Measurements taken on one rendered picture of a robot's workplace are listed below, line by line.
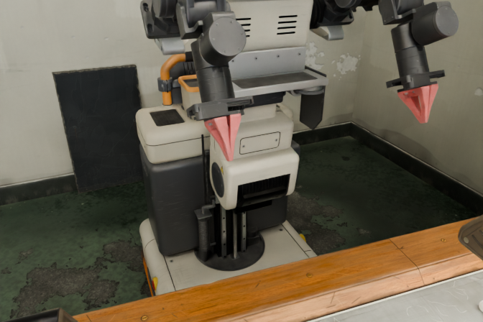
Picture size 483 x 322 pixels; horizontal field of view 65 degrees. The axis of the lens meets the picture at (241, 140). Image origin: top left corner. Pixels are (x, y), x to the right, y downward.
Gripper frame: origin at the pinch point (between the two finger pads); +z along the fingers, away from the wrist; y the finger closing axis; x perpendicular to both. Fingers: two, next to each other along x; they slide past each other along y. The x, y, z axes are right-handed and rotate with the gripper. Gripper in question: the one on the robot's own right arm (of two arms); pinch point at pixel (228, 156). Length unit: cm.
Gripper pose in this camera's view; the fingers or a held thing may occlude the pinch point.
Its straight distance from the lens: 63.4
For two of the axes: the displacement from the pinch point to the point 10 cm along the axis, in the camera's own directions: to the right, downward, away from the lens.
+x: -3.4, 0.7, 9.4
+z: 1.9, 9.8, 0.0
